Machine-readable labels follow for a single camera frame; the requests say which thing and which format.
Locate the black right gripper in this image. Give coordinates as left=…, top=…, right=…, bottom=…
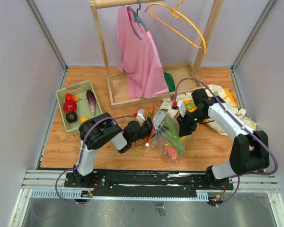
left=177, top=109, right=207, bottom=137

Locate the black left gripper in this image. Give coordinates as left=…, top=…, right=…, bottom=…
left=131, top=117, right=169, bottom=144

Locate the yellow plush banana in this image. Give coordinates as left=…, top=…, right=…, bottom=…
left=180, top=135, right=191, bottom=144

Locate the green plush vegetable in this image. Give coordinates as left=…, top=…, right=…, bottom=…
left=161, top=114, right=185, bottom=155

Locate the clear zip top bag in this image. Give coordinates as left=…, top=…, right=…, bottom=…
left=145, top=106, right=191, bottom=165

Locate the yellow plush fruit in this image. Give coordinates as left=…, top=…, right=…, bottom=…
left=80, top=116, right=89, bottom=124

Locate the purple plush eggplant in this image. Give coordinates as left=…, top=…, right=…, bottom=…
left=86, top=90, right=96, bottom=115

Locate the red plush fruit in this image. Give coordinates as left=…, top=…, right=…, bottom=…
left=62, top=101, right=77, bottom=114

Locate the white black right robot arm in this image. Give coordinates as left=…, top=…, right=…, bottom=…
left=172, top=88, right=270, bottom=189

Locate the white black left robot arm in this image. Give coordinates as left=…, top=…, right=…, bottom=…
left=67, top=113, right=153, bottom=187

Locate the cartoon print children's garment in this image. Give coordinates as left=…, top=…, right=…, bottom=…
left=160, top=85, right=257, bottom=136

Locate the green cloth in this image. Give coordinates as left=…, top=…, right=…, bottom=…
left=164, top=72, right=176, bottom=92

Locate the wooden clothes rack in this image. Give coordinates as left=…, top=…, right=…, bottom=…
left=90, top=0, right=223, bottom=109

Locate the light green plastic basket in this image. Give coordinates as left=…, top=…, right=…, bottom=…
left=56, top=80, right=103, bottom=136

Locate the dark purple plush fruit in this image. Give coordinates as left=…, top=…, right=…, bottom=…
left=66, top=112, right=78, bottom=123

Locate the red orange plush pepper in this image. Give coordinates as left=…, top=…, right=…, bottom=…
left=65, top=93, right=80, bottom=102

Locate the pink t-shirt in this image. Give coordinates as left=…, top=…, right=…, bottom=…
left=117, top=6, right=169, bottom=99

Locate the yellow clothes hanger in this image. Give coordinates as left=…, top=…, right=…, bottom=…
left=144, top=0, right=207, bottom=54

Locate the grey clothes hanger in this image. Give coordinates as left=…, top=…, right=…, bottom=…
left=127, top=0, right=149, bottom=40

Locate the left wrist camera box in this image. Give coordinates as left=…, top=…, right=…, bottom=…
left=133, top=108, right=146, bottom=123

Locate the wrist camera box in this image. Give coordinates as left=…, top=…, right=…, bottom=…
left=171, top=101, right=186, bottom=117
left=133, top=108, right=146, bottom=123

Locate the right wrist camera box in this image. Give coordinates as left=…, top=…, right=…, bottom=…
left=171, top=101, right=186, bottom=117

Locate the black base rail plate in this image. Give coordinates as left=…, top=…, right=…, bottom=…
left=64, top=169, right=234, bottom=191

